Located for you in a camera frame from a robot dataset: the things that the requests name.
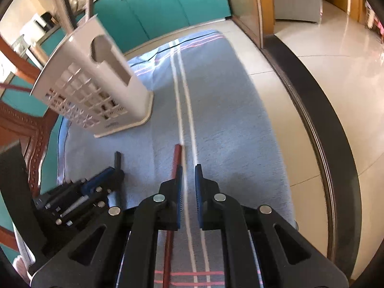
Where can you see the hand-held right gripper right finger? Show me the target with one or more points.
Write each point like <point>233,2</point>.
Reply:
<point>198,198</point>

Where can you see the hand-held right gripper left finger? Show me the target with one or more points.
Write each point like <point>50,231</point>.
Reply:
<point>180,198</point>

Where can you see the blue striped cloth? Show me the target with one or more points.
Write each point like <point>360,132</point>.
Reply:
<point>225,126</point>

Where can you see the black kitchen appliance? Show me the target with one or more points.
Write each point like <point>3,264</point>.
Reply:
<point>47,19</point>

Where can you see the carved wooden chair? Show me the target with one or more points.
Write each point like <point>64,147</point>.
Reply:
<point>27,126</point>

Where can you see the wooden framed door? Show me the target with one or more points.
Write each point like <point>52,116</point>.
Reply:
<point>249,6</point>

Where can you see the white plastic utensil holder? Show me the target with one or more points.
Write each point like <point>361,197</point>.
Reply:
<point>132,96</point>

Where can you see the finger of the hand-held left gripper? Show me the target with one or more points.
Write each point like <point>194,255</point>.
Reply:
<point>96,180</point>
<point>90,204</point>

